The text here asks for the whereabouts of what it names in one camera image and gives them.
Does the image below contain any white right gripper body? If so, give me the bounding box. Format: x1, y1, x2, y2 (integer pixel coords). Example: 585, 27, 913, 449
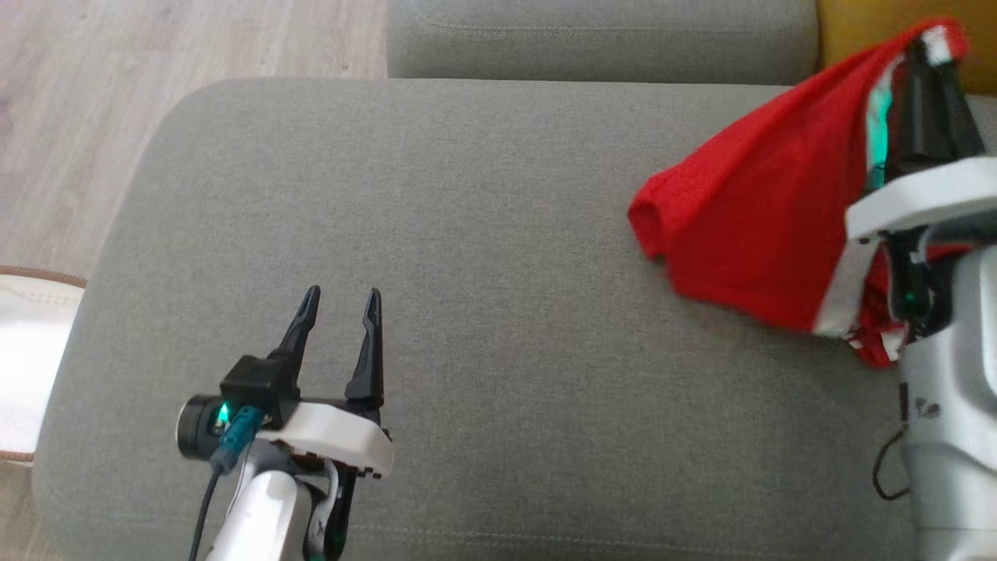
845, 156, 997, 344

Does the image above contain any large yellow sofa backrest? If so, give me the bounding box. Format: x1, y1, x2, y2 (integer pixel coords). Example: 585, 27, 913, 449
818, 0, 997, 98

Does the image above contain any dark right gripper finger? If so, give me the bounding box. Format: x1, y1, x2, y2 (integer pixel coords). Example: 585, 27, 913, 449
939, 62, 986, 161
888, 39, 947, 176

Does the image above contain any white rug brown edge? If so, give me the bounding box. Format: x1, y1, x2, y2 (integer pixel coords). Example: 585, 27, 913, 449
0, 265, 88, 464

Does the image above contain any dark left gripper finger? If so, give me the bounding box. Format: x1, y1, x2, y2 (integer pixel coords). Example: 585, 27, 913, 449
269, 287, 320, 383
345, 290, 384, 406

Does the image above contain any black cable teal connector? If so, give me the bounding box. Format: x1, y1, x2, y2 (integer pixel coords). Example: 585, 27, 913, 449
187, 405, 264, 561

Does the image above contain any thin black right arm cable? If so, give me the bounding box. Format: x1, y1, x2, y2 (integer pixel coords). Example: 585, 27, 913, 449
871, 382, 914, 501

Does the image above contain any grey sofa seat cushion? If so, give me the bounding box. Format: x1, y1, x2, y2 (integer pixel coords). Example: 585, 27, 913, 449
387, 0, 819, 85

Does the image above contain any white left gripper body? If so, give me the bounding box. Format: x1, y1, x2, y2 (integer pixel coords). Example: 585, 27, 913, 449
269, 399, 394, 558

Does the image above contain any red shorts white stripe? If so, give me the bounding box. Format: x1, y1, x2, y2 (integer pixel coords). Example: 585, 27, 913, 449
627, 17, 972, 369

